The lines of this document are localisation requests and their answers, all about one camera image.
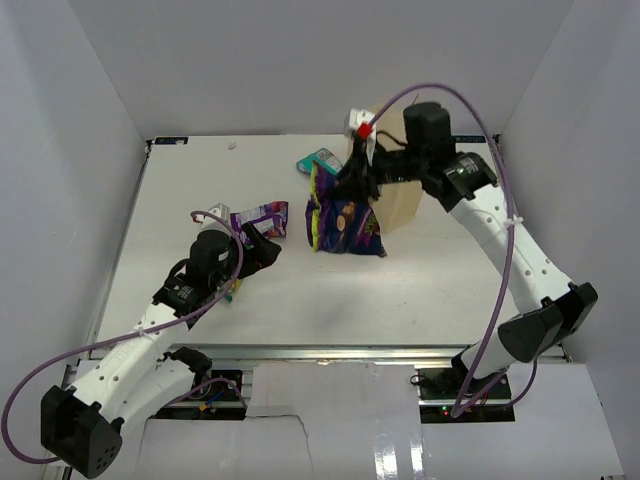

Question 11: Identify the teal snack packet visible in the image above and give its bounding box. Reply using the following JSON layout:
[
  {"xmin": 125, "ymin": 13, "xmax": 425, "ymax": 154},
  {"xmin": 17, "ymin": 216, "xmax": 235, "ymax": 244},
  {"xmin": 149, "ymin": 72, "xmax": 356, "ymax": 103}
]
[{"xmin": 296, "ymin": 148, "xmax": 344, "ymax": 175}]

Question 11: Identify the aluminium table frame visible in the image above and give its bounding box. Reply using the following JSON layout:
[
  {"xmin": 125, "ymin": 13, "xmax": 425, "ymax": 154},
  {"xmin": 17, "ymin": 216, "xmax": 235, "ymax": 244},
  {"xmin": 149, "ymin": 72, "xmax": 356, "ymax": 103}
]
[{"xmin": 49, "ymin": 133, "xmax": 569, "ymax": 471}]

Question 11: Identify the large dark purple snack bag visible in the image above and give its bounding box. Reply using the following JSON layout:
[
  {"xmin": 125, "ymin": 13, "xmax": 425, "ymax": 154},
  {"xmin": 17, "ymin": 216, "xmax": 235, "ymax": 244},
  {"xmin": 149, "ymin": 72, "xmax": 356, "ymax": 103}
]
[{"xmin": 305, "ymin": 163, "xmax": 387, "ymax": 258}]

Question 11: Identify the purple candy packet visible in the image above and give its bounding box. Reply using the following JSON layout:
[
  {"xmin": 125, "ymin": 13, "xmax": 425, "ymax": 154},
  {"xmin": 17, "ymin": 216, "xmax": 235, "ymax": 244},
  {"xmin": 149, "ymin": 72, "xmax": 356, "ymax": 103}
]
[{"xmin": 230, "ymin": 201, "xmax": 289, "ymax": 245}]

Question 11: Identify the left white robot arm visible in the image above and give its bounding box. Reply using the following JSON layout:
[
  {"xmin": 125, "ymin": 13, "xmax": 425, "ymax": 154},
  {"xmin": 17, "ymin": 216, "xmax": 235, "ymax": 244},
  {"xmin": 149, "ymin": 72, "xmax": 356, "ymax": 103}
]
[{"xmin": 40, "ymin": 223, "xmax": 281, "ymax": 479}]

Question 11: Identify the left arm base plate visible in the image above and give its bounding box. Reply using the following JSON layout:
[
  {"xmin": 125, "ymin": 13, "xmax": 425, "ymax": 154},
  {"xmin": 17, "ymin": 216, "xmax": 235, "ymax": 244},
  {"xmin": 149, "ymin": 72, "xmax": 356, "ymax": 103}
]
[{"xmin": 153, "ymin": 370, "xmax": 253, "ymax": 421}]

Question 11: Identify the brown paper bag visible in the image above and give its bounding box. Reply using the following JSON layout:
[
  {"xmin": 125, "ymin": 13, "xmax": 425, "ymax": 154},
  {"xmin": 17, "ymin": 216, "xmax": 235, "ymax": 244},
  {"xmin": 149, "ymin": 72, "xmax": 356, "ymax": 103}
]
[{"xmin": 372, "ymin": 107, "xmax": 423, "ymax": 235}]

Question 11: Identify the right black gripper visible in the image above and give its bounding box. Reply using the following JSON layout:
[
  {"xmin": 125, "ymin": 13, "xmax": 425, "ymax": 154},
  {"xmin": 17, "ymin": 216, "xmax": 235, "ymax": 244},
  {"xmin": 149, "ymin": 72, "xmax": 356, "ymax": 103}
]
[{"xmin": 329, "ymin": 139, "xmax": 429, "ymax": 204}]

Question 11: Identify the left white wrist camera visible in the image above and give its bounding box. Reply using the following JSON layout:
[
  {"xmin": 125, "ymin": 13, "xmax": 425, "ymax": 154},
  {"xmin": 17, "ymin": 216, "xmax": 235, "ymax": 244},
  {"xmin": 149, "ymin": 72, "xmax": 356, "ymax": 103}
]
[{"xmin": 192, "ymin": 203, "xmax": 230, "ymax": 232}]

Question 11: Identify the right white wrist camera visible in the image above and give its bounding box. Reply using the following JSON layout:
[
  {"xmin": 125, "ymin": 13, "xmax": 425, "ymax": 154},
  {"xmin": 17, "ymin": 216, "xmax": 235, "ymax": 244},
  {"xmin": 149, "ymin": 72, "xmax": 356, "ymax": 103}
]
[{"xmin": 344, "ymin": 108, "xmax": 377, "ymax": 165}]

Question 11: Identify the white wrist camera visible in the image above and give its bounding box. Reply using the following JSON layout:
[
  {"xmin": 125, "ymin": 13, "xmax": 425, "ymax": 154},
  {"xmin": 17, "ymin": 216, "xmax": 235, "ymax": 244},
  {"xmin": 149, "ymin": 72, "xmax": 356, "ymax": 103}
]
[
  {"xmin": 344, "ymin": 108, "xmax": 377, "ymax": 165},
  {"xmin": 192, "ymin": 203, "xmax": 230, "ymax": 232}
]

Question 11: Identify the green yellow snack packet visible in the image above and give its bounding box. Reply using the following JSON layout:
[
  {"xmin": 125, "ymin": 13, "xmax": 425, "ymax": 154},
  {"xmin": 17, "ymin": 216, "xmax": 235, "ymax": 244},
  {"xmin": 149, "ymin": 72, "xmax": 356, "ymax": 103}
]
[{"xmin": 225, "ymin": 279, "xmax": 242, "ymax": 303}]

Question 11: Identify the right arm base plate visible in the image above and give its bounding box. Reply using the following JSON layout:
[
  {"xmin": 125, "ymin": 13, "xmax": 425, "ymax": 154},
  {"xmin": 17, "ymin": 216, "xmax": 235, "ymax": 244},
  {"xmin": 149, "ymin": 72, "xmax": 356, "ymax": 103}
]
[{"xmin": 409, "ymin": 367, "xmax": 515, "ymax": 425}]

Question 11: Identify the white paper sheet front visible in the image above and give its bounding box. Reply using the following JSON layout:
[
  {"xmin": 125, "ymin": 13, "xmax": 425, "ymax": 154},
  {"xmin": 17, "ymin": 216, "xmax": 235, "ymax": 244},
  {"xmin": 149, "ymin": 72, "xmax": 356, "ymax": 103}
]
[{"xmin": 105, "ymin": 363, "xmax": 623, "ymax": 479}]

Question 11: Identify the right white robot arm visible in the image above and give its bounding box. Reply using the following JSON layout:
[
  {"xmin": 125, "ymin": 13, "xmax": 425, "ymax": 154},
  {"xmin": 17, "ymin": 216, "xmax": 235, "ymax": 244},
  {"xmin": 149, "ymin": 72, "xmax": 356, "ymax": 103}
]
[{"xmin": 337, "ymin": 102, "xmax": 598, "ymax": 399}]

